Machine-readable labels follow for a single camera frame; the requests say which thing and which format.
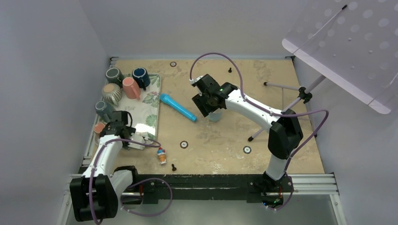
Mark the blue plastic flashlight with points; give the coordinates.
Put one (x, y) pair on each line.
(167, 99)

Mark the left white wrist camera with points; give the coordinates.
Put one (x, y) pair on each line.
(139, 143)

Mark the grey-blue mug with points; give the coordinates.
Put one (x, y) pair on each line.
(104, 110)

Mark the floral serving tray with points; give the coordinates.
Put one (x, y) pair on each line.
(144, 111)

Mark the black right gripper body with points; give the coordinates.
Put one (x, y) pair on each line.
(207, 97)

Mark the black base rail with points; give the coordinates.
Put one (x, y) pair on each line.
(252, 188)

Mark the dark grey-green mug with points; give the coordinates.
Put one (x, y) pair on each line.
(114, 75)

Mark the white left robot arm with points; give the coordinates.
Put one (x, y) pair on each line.
(96, 194)

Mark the perforated white lamp panel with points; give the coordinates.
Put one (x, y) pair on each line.
(353, 43)

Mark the striped ribbed mug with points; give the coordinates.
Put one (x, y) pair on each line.
(112, 93)

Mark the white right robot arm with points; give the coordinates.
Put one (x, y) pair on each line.
(284, 130)

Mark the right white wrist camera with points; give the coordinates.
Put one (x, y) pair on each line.
(193, 82)

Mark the orange mug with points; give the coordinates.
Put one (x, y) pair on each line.
(98, 128)

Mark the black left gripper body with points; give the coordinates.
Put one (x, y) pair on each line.
(130, 131)

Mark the navy blue mug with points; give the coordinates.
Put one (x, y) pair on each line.
(141, 76)

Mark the light blue mug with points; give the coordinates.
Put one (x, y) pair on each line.
(215, 116)

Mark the ice cream cone toy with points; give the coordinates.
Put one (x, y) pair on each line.
(161, 153)

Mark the pink mug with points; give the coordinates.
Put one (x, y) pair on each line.
(131, 88)

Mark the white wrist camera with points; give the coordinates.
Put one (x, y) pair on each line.
(193, 82)
(139, 143)

